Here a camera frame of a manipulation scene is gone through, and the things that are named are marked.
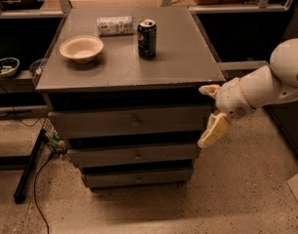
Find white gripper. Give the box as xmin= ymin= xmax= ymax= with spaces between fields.
xmin=198 ymin=78 xmax=255 ymax=148

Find grey top drawer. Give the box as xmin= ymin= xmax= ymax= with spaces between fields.
xmin=49 ymin=103 xmax=210 ymax=138

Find grey drawer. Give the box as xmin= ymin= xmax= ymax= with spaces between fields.
xmin=68 ymin=142 xmax=200 ymax=168
xmin=49 ymin=103 xmax=210 ymax=138
xmin=82 ymin=167 xmax=194 ymax=188

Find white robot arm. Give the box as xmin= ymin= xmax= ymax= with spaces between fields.
xmin=198 ymin=38 xmax=298 ymax=148

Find grey drawer cabinet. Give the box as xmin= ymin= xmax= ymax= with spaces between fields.
xmin=35 ymin=6 xmax=227 ymax=192

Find grey middle drawer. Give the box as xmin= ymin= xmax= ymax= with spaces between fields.
xmin=68 ymin=142 xmax=200 ymax=168

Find grey bottom drawer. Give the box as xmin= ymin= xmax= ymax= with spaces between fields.
xmin=82 ymin=167 xmax=194 ymax=188

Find grey side shelf beam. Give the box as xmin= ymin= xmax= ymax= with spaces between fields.
xmin=218 ymin=60 xmax=268 ymax=80

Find blue pepsi can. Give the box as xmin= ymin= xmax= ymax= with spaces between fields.
xmin=137 ymin=19 xmax=157 ymax=59

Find silver can lying down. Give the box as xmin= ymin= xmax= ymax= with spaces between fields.
xmin=96 ymin=16 xmax=133 ymax=36

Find white paper bowl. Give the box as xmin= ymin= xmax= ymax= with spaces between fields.
xmin=59 ymin=35 xmax=104 ymax=63

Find small grey bowl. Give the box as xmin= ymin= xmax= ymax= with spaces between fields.
xmin=29 ymin=58 xmax=48 ymax=75

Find grey left shelf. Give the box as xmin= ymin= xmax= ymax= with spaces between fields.
xmin=0 ymin=70 xmax=34 ymax=94

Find blue patterned bowl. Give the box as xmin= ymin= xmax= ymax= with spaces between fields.
xmin=0 ymin=58 xmax=19 ymax=77

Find black bar on floor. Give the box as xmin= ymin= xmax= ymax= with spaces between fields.
xmin=14 ymin=129 xmax=46 ymax=204

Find black cable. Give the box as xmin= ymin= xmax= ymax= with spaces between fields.
xmin=33 ymin=151 xmax=56 ymax=234

